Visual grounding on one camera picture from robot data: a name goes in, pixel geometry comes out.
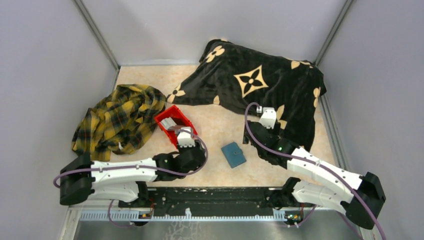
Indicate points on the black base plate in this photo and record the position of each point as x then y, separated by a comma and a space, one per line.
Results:
214, 201

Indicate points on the blue card holder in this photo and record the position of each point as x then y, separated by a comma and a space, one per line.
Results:
233, 154

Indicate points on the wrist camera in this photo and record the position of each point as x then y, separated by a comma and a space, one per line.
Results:
184, 137
268, 116

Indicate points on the aluminium front rail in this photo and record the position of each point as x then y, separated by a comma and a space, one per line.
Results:
99, 211

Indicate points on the cards in red bin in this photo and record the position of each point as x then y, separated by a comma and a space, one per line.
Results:
170, 125

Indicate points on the red plastic bin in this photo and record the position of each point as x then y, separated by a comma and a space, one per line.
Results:
178, 116

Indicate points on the black floral blanket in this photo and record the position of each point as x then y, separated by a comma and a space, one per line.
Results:
233, 76

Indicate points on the yellow plaid shirt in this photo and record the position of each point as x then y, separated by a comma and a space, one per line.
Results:
120, 123

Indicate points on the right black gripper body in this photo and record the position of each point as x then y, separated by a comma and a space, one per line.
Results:
275, 131

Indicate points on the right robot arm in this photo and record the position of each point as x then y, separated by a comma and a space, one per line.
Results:
358, 197

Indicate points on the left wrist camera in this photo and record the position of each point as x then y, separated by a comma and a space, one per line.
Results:
184, 137

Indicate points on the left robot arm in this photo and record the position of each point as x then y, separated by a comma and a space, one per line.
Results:
85, 179

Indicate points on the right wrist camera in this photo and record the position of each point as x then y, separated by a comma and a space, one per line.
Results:
268, 116

